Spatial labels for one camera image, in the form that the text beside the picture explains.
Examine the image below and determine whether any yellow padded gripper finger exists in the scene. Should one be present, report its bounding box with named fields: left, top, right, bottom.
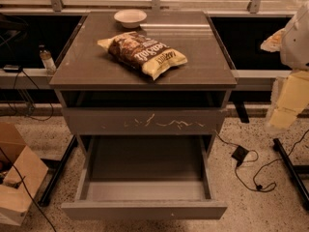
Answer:
left=265, top=71, right=309, bottom=134

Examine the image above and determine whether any grey drawer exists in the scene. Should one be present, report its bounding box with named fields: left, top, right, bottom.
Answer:
left=62, top=135, right=227, bottom=219

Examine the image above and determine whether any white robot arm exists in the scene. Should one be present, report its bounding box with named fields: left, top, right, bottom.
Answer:
left=261, top=1, right=309, bottom=134

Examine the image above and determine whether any grey drawer cabinet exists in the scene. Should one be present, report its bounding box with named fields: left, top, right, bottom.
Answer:
left=50, top=12, right=237, bottom=150

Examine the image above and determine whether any closed scratched top drawer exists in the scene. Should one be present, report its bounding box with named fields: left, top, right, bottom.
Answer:
left=63, top=107, right=226, bottom=135

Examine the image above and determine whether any black floor stand bar right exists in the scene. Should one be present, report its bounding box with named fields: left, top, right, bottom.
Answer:
left=273, top=138, right=309, bottom=211

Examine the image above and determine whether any black floor stand bar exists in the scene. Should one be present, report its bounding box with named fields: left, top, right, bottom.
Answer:
left=273, top=138, right=309, bottom=211
left=39, top=136, right=78, bottom=207

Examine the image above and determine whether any black power adapter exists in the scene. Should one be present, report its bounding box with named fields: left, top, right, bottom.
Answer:
left=232, top=146, right=249, bottom=162

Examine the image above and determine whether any yellow brown chip bag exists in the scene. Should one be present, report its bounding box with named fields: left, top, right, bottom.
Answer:
left=98, top=31, right=187, bottom=80

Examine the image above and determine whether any white ceramic bowl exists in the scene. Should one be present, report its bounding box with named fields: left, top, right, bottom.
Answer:
left=114, top=9, right=147, bottom=29

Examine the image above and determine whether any small glass bottle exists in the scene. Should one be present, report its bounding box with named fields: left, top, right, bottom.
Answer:
left=39, top=44, right=56, bottom=75

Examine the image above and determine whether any black floor stand bar left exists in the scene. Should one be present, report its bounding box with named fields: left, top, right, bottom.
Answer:
left=39, top=136, right=78, bottom=207

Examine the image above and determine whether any black device on ledge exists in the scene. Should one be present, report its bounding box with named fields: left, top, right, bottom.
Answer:
left=3, top=65, right=22, bottom=73

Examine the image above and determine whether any cardboard box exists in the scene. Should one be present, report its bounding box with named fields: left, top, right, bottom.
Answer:
left=0, top=122, right=48, bottom=226

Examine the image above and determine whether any black adapter cable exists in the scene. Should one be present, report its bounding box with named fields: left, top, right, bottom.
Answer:
left=214, top=130, right=309, bottom=193

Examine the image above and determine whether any black cable over box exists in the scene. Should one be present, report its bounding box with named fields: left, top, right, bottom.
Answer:
left=0, top=147, right=58, bottom=232

